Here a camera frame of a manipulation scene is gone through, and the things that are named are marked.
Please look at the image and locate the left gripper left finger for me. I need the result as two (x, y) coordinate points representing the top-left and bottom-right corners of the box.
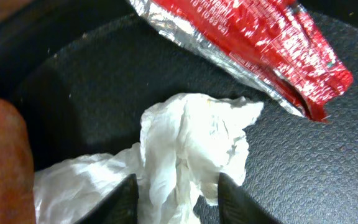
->
(75, 174), (139, 224)

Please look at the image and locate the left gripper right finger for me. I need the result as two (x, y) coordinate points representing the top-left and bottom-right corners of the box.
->
(218, 173), (281, 224)

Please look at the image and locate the white tissue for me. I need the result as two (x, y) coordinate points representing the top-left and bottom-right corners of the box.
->
(34, 93), (264, 223)

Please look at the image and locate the orange carrot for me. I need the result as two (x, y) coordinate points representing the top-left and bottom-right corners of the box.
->
(0, 99), (35, 223)

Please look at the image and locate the round black tray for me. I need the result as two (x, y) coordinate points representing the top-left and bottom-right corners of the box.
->
(0, 1), (358, 223)

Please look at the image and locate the red snack wrapper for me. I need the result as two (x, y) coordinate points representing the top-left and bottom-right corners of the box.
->
(129, 0), (353, 122)

